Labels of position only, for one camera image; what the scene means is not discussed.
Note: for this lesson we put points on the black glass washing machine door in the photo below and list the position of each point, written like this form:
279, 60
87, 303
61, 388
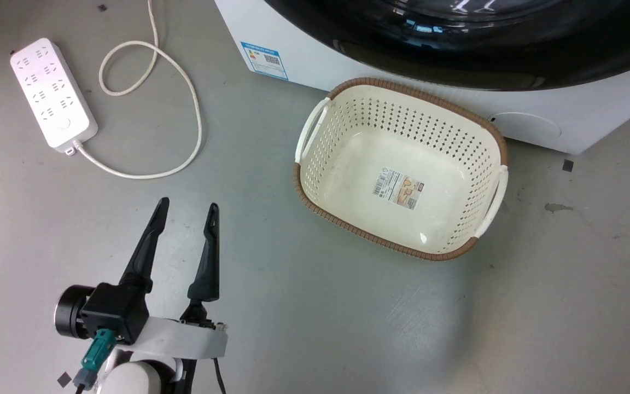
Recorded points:
468, 38

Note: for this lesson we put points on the blue white energy label sticker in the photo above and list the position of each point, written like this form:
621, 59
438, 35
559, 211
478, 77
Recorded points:
264, 60

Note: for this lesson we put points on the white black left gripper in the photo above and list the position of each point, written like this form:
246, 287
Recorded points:
123, 314

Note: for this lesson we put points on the white power strip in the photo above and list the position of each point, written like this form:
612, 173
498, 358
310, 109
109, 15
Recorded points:
52, 93

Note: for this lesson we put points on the paper product label sticker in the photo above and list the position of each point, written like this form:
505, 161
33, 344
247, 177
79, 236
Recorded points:
397, 189

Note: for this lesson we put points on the white washing machine body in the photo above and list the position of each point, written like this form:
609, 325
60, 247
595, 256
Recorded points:
539, 120

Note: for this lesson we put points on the cream laundry basket brown rim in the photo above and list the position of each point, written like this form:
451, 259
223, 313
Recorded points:
402, 169

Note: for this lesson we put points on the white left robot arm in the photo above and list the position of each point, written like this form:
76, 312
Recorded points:
137, 377

